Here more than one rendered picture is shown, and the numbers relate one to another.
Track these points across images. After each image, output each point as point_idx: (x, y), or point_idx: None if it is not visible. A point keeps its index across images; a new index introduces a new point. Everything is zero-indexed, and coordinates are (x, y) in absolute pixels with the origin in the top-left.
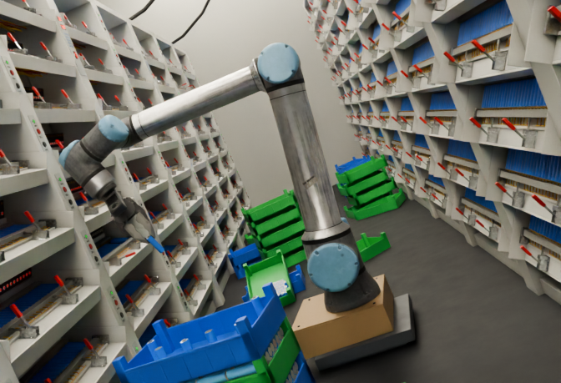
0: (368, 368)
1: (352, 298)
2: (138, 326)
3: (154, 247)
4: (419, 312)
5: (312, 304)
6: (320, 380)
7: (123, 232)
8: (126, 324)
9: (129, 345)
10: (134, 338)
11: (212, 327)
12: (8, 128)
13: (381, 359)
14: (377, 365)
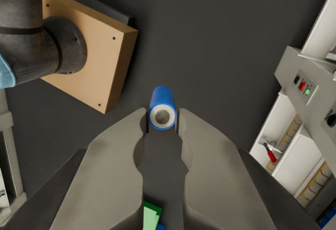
0: None
1: (54, 18)
2: (289, 145)
3: (172, 96)
4: None
5: (97, 88)
6: (138, 12)
7: (294, 201)
8: (321, 117)
9: (323, 80)
10: (305, 110)
11: None
12: None
13: None
14: None
